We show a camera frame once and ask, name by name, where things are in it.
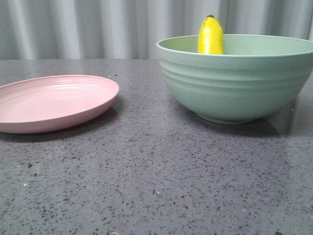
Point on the pink plastic plate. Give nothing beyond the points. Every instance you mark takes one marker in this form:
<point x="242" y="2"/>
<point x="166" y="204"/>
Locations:
<point x="54" y="103"/>

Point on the green ribbed bowl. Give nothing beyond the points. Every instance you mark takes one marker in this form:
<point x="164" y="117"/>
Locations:
<point x="254" y="77"/>

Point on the grey-white pleated curtain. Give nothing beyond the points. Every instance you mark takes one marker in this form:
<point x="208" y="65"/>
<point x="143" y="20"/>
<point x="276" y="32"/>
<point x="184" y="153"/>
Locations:
<point x="129" y="29"/>

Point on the yellow plastic banana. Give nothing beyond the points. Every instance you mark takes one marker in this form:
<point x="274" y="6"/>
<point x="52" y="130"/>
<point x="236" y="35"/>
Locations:
<point x="210" y="39"/>

